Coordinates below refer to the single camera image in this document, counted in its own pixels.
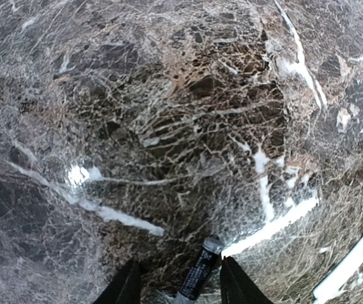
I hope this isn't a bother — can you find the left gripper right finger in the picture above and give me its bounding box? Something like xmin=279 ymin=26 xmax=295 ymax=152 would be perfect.
xmin=220 ymin=256 xmax=273 ymax=304

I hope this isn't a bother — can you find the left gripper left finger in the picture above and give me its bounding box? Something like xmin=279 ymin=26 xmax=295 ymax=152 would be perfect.
xmin=93 ymin=259 xmax=141 ymax=304

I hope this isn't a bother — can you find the black AAA battery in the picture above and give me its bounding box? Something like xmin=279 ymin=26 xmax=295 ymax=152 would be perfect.
xmin=173 ymin=237 xmax=224 ymax=304

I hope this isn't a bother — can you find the white battery cover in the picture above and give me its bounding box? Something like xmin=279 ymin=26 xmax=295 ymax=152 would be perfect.
xmin=312 ymin=236 xmax=363 ymax=304

